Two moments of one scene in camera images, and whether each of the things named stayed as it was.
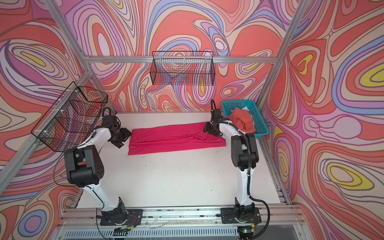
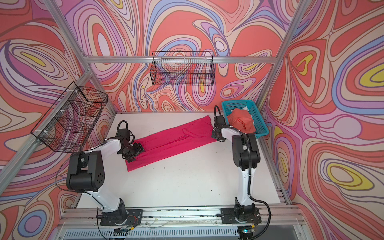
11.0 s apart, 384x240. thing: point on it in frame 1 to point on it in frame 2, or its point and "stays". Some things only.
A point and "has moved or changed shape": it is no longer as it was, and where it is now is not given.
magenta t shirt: [173, 138] has moved or changed shape
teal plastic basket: [261, 129] stays
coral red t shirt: [243, 120] stays
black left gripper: [127, 133] to [139, 149]
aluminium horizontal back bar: [117, 59] stays
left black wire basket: [69, 120] stays
